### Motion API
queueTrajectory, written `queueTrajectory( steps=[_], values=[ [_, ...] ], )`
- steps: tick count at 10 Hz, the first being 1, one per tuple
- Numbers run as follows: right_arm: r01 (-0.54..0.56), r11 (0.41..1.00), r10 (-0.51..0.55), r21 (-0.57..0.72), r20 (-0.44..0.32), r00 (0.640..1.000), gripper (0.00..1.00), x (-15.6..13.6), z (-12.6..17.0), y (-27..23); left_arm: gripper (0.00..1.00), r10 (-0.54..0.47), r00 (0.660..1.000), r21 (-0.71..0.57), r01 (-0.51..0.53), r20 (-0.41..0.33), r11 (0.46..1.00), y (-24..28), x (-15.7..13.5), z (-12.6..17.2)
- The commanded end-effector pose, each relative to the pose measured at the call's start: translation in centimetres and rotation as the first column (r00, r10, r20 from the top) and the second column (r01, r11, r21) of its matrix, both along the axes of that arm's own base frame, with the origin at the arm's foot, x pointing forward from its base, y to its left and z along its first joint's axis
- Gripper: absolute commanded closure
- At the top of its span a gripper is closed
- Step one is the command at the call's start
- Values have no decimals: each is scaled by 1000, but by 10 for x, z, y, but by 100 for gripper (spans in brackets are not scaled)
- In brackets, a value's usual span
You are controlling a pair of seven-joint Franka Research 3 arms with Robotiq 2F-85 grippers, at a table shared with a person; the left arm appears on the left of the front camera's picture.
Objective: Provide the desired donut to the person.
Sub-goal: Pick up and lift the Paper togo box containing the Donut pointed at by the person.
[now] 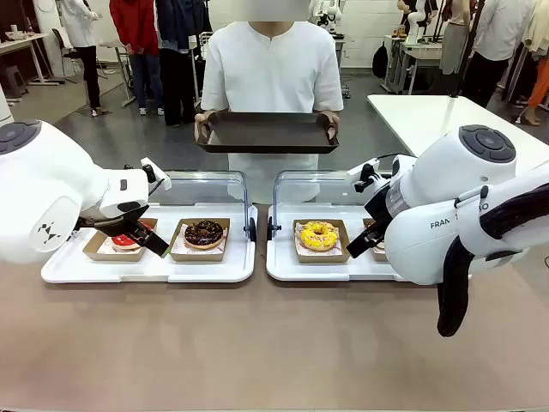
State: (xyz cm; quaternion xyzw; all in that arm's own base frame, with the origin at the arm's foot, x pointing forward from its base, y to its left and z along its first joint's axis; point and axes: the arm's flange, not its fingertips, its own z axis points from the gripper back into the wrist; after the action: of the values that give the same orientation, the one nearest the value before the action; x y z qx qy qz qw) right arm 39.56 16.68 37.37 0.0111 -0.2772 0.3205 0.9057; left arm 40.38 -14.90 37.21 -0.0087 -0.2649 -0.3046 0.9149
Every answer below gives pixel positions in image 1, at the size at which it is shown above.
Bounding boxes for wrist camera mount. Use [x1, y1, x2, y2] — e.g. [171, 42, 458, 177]
[140, 157, 172, 192]
[346, 158, 394, 193]

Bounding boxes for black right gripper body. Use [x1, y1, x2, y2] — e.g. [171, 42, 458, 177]
[364, 181, 395, 227]

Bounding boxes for bystander in dark clothes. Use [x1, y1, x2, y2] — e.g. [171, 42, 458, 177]
[155, 0, 214, 128]

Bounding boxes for yellow sprinkled donut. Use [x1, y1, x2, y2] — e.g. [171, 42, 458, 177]
[293, 220, 339, 253]

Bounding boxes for figure in grey skirt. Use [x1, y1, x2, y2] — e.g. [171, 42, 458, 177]
[438, 0, 473, 77]

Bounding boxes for paper liner under red donut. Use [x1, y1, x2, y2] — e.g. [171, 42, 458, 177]
[99, 234, 145, 255]

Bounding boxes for person's left hand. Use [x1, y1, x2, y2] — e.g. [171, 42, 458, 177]
[319, 110, 342, 140]

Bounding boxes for black right arm cable sleeve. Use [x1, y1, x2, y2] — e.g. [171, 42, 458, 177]
[437, 184, 549, 338]

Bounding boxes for white cylindrical column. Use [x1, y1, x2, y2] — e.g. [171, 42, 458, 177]
[0, 80, 12, 123]

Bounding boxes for person in white shirt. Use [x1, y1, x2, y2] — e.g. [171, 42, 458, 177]
[200, 8, 346, 205]

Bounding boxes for dark brown serving tray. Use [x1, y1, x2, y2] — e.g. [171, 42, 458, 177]
[196, 112, 341, 155]

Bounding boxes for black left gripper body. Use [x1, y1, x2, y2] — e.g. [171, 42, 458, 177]
[75, 200, 151, 236]

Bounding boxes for white side table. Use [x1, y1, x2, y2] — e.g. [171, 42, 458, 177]
[367, 94, 549, 158]

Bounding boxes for cardboard box of red donut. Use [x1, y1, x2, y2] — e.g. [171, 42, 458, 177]
[82, 217, 159, 263]

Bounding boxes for white desk with clutter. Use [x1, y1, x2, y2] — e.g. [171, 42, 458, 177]
[383, 33, 445, 96]

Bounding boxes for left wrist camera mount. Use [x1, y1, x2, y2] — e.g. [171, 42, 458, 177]
[140, 157, 172, 192]

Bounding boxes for clear hinged display lid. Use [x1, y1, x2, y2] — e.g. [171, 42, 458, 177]
[267, 170, 394, 242]
[148, 170, 258, 243]

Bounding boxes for bystander in orange trousers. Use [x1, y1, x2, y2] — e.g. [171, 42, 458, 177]
[517, 0, 549, 127]

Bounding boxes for cardboard box of chocolate donut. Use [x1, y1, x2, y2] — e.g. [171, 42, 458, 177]
[167, 217, 232, 263]

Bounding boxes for black office chair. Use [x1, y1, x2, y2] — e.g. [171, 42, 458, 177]
[51, 27, 81, 85]

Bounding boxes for cardboard box of yellow donut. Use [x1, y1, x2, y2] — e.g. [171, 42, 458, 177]
[293, 218, 351, 264]

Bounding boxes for black backpack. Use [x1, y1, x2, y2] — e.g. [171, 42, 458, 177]
[371, 41, 389, 80]

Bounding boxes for grey step stool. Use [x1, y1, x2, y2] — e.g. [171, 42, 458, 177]
[0, 65, 29, 100]

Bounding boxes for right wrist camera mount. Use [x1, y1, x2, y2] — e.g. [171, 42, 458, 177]
[346, 158, 394, 193]

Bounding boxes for black clamp pole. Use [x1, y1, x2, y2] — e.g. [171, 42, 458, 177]
[447, 0, 488, 100]

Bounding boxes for white display tray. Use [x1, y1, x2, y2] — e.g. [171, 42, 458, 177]
[41, 202, 258, 284]
[265, 203, 407, 283]

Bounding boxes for white background desk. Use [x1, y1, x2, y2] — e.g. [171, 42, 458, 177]
[0, 33, 60, 88]

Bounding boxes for person's right hand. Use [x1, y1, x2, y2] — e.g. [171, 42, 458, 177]
[194, 110, 216, 145]

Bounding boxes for bystander white shirt dark trousers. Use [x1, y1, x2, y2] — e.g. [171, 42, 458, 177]
[468, 0, 538, 109]

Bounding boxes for paper liner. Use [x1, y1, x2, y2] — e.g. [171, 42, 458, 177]
[99, 234, 145, 255]
[294, 222, 342, 258]
[171, 223, 229, 255]

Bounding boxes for bystander white top black trousers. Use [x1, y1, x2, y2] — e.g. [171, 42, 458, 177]
[57, 0, 105, 118]

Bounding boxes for chocolate sprinkled donut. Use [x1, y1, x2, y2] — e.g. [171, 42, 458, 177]
[183, 219, 226, 251]

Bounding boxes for bystander in red jacket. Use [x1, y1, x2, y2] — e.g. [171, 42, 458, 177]
[109, 0, 166, 117]

